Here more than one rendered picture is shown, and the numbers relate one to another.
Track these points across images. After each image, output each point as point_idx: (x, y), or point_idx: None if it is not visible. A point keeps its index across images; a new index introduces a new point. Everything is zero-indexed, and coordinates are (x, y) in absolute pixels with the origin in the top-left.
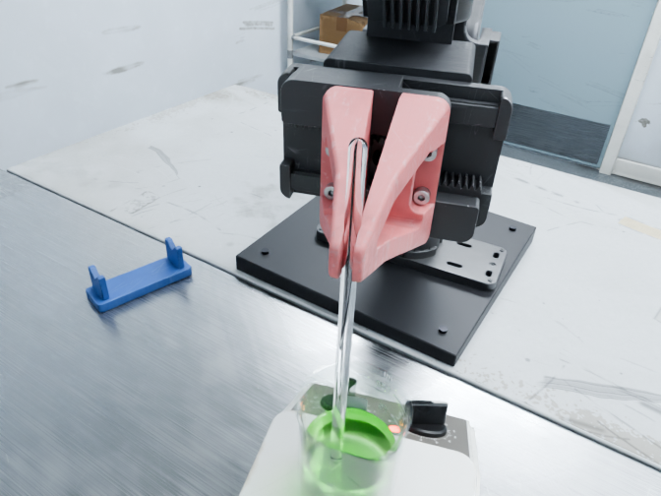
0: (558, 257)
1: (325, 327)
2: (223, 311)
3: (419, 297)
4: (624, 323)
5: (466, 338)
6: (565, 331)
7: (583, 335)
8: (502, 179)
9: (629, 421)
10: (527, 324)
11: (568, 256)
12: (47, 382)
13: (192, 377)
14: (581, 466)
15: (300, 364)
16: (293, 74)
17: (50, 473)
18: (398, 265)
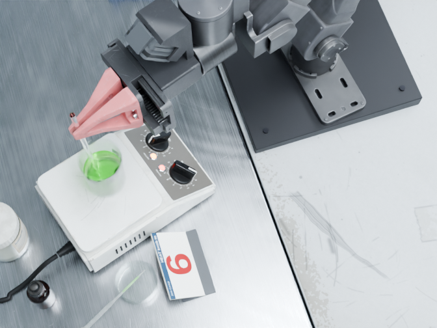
0: (419, 127)
1: (213, 83)
2: None
3: (276, 101)
4: (390, 197)
5: (274, 144)
6: (346, 177)
7: (354, 186)
8: None
9: (308, 241)
10: (330, 158)
11: (427, 131)
12: (61, 32)
13: None
14: (256, 239)
15: (180, 99)
16: (107, 50)
17: (39, 84)
18: (290, 69)
